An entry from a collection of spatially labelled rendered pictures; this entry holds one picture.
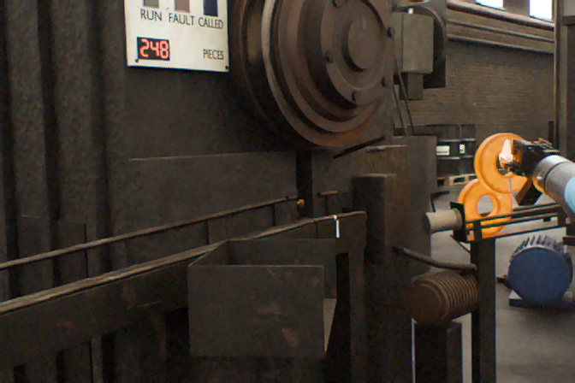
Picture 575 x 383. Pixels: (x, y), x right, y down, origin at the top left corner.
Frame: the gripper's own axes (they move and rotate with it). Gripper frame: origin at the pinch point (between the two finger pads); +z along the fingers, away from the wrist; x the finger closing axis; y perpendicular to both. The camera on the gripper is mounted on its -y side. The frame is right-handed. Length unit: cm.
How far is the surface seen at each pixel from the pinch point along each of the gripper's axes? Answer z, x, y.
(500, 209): 4.0, -3.7, -16.3
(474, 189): 5.0, 4.3, -10.7
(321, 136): -3, 49, 7
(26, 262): -41, 111, -3
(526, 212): 1.4, -9.8, -16.6
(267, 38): -7, 64, 30
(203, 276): -61, 82, 3
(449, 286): -8.3, 14.7, -32.1
